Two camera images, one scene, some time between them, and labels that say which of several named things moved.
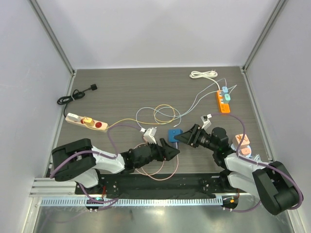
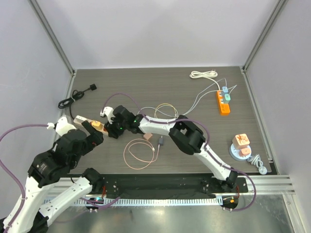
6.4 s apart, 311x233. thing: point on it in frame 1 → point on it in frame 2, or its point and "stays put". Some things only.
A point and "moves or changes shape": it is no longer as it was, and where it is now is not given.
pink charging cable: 158,172 moves or changes shape
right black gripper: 194,136 → 114,127
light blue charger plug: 225,89 stays put
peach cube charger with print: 237,140 stays put
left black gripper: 165,152 → 95,138
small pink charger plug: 246,150 stays put
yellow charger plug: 89,121 moves or changes shape
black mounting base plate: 159,185 stays put
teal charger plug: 227,97 stays put
